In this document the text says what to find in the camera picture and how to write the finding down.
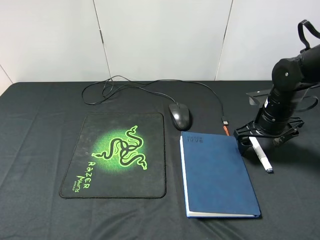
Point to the black computer mouse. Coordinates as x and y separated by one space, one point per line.
180 116

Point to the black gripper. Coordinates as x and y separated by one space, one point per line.
252 129

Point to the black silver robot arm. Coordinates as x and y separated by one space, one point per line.
291 80

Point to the black green Razer mouse pad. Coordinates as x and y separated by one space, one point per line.
118 156

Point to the blue notebook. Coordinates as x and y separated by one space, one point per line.
216 182

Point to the white pen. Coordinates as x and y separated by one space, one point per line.
261 155

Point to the orange bookmark ribbon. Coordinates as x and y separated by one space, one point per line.
226 130

